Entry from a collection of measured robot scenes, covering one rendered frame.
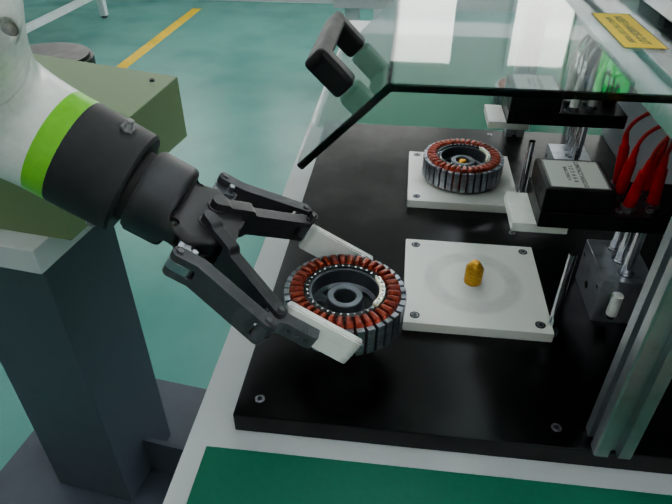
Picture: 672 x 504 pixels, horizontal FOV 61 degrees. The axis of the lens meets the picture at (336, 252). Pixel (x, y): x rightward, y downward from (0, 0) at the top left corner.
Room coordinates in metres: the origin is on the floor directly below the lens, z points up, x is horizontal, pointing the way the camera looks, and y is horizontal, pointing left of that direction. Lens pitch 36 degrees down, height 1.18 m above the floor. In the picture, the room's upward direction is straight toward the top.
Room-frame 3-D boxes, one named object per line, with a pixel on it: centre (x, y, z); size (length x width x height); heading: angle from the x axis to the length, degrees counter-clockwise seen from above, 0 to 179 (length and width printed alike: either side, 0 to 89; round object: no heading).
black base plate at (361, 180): (0.61, -0.18, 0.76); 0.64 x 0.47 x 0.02; 173
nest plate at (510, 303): (0.49, -0.15, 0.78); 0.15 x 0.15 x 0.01; 83
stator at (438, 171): (0.73, -0.18, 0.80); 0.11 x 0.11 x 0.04
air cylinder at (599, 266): (0.48, -0.29, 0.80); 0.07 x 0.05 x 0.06; 173
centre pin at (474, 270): (0.49, -0.15, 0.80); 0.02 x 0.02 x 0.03
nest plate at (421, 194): (0.73, -0.18, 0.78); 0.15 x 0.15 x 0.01; 83
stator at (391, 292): (0.40, -0.01, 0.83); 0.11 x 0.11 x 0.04
